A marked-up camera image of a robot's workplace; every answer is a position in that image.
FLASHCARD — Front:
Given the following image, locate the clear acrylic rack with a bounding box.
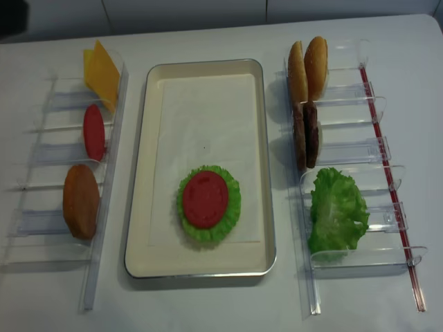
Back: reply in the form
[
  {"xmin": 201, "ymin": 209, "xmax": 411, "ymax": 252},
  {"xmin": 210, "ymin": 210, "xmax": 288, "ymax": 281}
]
[
  {"xmin": 273, "ymin": 39, "xmax": 428, "ymax": 318},
  {"xmin": 1, "ymin": 50, "xmax": 129, "ymax": 311}
]

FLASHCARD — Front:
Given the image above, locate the right clear acrylic rack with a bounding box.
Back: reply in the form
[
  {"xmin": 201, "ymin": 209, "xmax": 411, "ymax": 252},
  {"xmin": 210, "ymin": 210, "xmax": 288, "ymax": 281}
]
[{"xmin": 273, "ymin": 39, "xmax": 428, "ymax": 318}]

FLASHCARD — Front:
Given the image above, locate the white paper tray liner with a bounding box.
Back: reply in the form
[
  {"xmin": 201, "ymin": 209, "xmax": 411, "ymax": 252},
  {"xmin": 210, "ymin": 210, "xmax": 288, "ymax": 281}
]
[{"xmin": 148, "ymin": 74, "xmax": 263, "ymax": 246}]

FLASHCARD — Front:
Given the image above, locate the left brown meat patty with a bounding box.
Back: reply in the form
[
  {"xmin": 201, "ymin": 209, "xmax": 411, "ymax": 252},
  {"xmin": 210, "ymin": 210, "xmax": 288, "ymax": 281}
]
[{"xmin": 292, "ymin": 102, "xmax": 307, "ymax": 172}]

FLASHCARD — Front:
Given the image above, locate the flat green lettuce leaf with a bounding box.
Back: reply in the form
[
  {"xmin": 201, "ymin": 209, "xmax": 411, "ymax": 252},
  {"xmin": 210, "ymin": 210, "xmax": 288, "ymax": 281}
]
[{"xmin": 177, "ymin": 165, "xmax": 242, "ymax": 244}]

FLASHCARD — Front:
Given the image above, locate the front orange cheese slice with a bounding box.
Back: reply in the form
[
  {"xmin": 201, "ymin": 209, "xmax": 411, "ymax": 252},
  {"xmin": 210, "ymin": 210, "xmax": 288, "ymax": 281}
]
[{"xmin": 87, "ymin": 40, "xmax": 120, "ymax": 113}]

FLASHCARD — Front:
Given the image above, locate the cream rectangular metal tray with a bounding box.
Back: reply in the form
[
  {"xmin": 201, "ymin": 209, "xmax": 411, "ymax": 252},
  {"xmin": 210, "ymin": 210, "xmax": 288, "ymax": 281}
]
[{"xmin": 125, "ymin": 59, "xmax": 276, "ymax": 278}]

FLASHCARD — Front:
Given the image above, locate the brown bun half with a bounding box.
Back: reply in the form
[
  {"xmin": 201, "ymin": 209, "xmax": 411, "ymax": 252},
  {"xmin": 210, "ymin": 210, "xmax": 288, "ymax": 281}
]
[{"xmin": 63, "ymin": 164, "xmax": 100, "ymax": 240}]

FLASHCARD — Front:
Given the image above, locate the left clear acrylic rack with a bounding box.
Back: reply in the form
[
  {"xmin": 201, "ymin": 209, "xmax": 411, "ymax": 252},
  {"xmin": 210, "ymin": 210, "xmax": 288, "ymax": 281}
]
[{"xmin": 1, "ymin": 50, "xmax": 129, "ymax": 311}]

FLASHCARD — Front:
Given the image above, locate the brown meat patty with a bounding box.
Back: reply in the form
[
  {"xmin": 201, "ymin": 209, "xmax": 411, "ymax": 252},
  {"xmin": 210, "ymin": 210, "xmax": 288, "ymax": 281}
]
[
  {"xmin": 292, "ymin": 102, "xmax": 307, "ymax": 172},
  {"xmin": 302, "ymin": 101, "xmax": 319, "ymax": 168}
]

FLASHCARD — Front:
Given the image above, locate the ruffled green lettuce leaf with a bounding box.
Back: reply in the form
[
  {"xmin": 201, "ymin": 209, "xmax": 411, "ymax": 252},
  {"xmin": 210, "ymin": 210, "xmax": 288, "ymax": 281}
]
[{"xmin": 308, "ymin": 167, "xmax": 370, "ymax": 254}]

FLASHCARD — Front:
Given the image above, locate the left bread bun slice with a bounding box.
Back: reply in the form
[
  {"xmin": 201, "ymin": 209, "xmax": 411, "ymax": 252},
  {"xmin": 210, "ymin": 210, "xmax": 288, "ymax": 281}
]
[{"xmin": 288, "ymin": 41, "xmax": 308, "ymax": 103}]

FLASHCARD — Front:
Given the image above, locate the right bread bun slice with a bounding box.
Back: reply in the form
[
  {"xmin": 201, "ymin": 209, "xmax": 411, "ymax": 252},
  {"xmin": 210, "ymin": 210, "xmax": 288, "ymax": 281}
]
[{"xmin": 304, "ymin": 36, "xmax": 328, "ymax": 101}]

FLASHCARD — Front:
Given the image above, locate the right brown meat patty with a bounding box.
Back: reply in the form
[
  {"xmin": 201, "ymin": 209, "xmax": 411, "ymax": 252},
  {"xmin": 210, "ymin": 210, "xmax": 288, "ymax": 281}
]
[{"xmin": 302, "ymin": 101, "xmax": 319, "ymax": 168}]

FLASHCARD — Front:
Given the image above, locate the red tomato slice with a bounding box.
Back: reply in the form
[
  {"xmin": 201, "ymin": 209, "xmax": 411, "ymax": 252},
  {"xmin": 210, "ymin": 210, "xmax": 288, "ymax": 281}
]
[
  {"xmin": 182, "ymin": 171, "xmax": 228, "ymax": 229},
  {"xmin": 83, "ymin": 104, "xmax": 105, "ymax": 161}
]

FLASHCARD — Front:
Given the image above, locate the bread bun slice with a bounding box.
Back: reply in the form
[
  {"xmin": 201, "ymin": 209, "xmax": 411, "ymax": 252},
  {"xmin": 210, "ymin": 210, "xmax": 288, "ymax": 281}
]
[
  {"xmin": 304, "ymin": 36, "xmax": 328, "ymax": 101},
  {"xmin": 288, "ymin": 41, "xmax": 308, "ymax": 103}
]

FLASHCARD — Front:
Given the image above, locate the rear yellow cheese slice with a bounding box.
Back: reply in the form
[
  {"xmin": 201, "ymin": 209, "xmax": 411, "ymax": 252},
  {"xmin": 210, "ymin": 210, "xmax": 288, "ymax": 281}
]
[{"xmin": 83, "ymin": 49, "xmax": 93, "ymax": 88}]

